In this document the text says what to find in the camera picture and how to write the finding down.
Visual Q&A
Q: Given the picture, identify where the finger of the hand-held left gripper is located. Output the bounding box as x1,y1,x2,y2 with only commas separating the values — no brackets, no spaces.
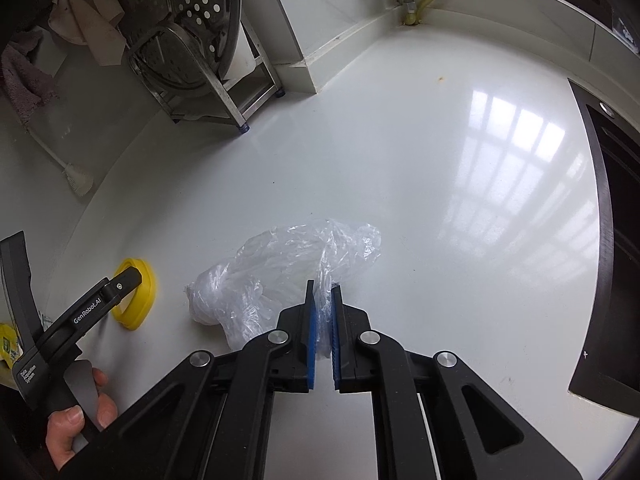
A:
99,266,144,309

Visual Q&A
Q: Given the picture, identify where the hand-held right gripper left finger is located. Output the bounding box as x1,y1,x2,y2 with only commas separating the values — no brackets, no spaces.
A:
60,280,317,480

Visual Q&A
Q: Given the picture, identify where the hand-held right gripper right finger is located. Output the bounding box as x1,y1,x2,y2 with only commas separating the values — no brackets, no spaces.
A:
330,284,583,480

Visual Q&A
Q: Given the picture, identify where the yellow round lid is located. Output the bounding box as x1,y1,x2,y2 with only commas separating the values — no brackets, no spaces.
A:
111,258,158,331

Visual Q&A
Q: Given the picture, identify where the clear plastic bag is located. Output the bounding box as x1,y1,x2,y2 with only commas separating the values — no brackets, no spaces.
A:
184,218,383,361

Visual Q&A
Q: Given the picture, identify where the person's left hand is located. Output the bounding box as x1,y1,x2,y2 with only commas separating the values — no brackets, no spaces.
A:
46,369,118,471

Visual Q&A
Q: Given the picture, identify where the yellow green packet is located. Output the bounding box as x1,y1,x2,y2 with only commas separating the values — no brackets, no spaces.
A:
0,322,23,366

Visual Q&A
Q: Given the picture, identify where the white dish brush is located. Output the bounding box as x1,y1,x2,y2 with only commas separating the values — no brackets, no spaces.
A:
27,125,95,197

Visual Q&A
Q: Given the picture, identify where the purple grey cloth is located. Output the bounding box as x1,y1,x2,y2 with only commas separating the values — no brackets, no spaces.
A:
0,30,58,126

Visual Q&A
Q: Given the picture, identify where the steel dish rack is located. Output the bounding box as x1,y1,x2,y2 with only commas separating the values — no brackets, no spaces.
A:
127,10,286,136

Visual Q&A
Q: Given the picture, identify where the oval steel steamer rack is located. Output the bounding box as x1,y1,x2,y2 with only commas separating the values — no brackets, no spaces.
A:
129,25,221,98

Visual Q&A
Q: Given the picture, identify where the beige cloth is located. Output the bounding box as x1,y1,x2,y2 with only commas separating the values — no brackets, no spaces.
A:
48,0,126,67

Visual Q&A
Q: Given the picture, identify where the black kitchen sink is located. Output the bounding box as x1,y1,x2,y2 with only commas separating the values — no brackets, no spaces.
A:
567,77,640,418

